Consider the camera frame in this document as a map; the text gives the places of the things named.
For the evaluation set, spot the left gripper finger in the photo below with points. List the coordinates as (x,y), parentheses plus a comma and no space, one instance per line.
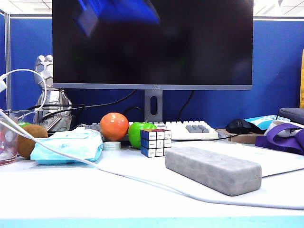
(133,10)

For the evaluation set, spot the grey felt glasses case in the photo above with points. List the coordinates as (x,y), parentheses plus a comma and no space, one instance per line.
(209,168)

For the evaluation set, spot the black computer monitor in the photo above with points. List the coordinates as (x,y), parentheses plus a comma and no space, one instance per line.
(152,54)

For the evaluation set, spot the grey monitor stand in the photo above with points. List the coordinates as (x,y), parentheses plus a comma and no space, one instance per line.
(147,104)

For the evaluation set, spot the shiny orange fruit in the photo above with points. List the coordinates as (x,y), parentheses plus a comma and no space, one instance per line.
(112,126)

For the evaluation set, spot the silver faceted figurine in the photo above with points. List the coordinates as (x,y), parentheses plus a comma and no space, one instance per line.
(51,97)

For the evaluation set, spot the green apple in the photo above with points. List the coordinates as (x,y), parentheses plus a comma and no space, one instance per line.
(135,137)
(23,124)

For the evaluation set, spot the white and grey keyboard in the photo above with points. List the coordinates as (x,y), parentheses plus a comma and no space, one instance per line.
(180,129)

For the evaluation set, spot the rubik's cube with white stickers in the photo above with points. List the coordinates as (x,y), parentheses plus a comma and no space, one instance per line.
(149,145)

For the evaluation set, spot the white tape roll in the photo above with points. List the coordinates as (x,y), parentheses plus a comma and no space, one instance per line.
(111,145)

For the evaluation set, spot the white plug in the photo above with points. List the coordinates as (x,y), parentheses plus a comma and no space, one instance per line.
(2,85)

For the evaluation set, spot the light blue wet wipes pack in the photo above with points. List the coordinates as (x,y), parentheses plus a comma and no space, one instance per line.
(71,149)

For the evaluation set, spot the blue office partition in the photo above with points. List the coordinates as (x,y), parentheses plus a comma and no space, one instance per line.
(273,71)

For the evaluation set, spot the black computer mouse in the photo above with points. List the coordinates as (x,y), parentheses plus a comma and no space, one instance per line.
(237,126)

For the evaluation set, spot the blue and white packet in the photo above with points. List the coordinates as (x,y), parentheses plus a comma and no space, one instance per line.
(261,120)

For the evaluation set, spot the brown cardboard pad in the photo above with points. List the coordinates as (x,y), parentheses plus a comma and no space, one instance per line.
(249,137)

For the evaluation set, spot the brown kiwi fruit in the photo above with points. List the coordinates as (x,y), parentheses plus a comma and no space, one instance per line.
(25,148)

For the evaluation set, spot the yellow object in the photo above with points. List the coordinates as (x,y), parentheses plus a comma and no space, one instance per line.
(302,78)

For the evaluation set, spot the white rounded container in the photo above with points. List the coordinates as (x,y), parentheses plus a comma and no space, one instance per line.
(279,123)

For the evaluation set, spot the clear plastic cup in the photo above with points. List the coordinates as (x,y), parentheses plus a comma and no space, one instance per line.
(7,152)

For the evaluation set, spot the dark grey pouch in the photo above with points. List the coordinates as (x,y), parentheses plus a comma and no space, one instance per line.
(292,114)

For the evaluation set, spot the white paper sheet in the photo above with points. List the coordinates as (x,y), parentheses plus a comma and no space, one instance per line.
(280,161)

